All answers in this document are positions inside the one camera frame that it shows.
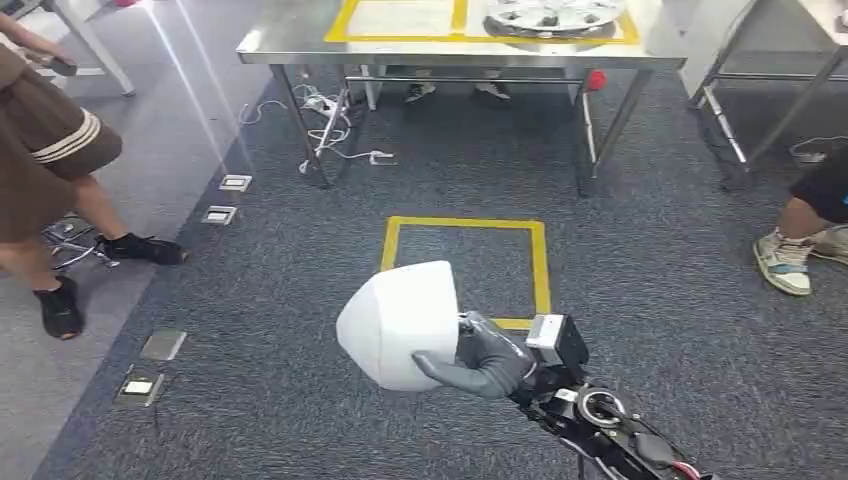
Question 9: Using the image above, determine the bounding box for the steel bench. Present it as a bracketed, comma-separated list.
[236, 0, 688, 199]

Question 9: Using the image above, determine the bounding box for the round metal parts tray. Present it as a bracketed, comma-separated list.
[482, 0, 627, 40]

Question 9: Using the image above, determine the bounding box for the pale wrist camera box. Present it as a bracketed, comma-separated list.
[525, 313, 590, 374]

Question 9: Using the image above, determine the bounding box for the chrome chair base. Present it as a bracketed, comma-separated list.
[40, 215, 121, 272]

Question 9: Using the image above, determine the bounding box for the yellow tape on bench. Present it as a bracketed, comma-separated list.
[323, 0, 641, 46]

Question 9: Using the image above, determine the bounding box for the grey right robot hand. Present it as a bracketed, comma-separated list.
[411, 311, 538, 400]

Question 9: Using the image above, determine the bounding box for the steel table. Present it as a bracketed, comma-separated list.
[685, 0, 848, 191]

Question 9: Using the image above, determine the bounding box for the person with pale sneakers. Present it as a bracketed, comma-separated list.
[751, 142, 848, 298]

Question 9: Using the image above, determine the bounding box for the closed metal floor plate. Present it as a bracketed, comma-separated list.
[139, 329, 188, 363]

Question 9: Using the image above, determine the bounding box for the white cable bundle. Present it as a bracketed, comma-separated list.
[238, 82, 399, 177]

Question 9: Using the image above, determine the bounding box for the white power strip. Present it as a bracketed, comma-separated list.
[309, 95, 342, 121]

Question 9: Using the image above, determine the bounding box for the grey cable with plug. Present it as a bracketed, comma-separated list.
[788, 135, 848, 166]

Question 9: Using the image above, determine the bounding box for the white plastic shell part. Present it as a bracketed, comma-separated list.
[335, 260, 461, 393]

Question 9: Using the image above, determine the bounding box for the person with striped shorts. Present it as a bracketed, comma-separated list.
[0, 13, 191, 342]

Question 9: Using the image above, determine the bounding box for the white-legged table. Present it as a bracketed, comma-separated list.
[0, 0, 138, 99]

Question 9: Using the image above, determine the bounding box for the person behind bench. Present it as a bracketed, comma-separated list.
[403, 66, 513, 105]

